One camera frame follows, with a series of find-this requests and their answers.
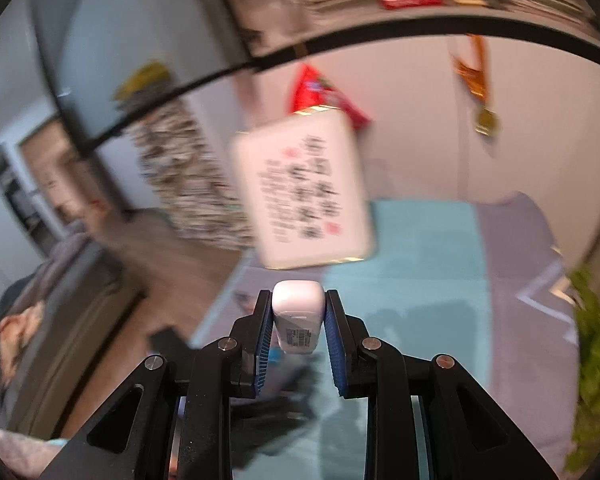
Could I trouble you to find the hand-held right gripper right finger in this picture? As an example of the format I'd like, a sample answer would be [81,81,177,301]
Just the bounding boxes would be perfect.
[325,289,561,480]

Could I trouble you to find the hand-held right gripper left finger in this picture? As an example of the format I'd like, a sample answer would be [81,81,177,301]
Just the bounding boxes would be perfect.
[40,289,276,480]

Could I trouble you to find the white and purple correction tape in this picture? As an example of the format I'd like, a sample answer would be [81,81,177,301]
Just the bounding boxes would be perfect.
[271,280,327,355]

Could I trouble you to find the white calligraphy sign board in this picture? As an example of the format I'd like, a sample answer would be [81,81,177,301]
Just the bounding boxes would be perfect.
[228,107,376,270]

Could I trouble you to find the tall stack of papers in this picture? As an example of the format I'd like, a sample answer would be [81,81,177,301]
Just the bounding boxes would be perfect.
[130,102,253,251]

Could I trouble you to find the grey sofa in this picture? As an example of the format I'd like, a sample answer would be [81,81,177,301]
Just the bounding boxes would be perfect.
[0,232,148,441]

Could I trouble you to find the grey bookshelf cabinet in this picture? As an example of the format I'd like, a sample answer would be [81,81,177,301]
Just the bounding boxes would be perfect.
[215,0,600,211]

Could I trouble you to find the green potted plant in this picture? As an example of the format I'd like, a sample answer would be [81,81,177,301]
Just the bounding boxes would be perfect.
[562,265,600,473]

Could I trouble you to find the red hanging ornament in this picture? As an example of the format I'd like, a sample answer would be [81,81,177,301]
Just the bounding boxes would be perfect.
[290,63,372,128]

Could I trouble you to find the gold medal with striped ribbon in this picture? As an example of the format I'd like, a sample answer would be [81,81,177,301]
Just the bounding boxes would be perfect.
[452,35,501,137]

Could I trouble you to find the yellow plush toy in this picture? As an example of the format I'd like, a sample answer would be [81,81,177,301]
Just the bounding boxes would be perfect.
[111,60,173,103]

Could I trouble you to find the glass cabinet door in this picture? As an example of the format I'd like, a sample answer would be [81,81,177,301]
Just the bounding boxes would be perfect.
[30,0,261,156]

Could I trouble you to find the stack of grey booklets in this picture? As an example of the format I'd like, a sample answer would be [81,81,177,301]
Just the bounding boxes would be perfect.
[500,0,597,26]

